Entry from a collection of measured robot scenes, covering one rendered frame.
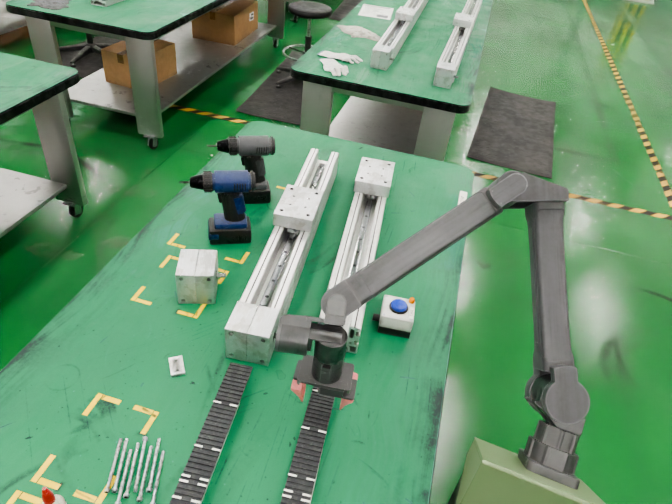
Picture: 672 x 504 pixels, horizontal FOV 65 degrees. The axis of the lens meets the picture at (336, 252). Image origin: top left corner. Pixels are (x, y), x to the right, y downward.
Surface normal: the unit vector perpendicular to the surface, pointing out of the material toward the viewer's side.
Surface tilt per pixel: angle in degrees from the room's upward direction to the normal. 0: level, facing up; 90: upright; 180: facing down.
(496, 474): 90
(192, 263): 0
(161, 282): 0
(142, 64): 90
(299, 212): 0
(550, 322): 47
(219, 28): 90
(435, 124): 90
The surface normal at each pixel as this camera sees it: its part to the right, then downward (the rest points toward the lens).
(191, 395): 0.11, -0.77
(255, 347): -0.18, 0.60
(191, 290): 0.08, 0.63
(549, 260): -0.06, -0.10
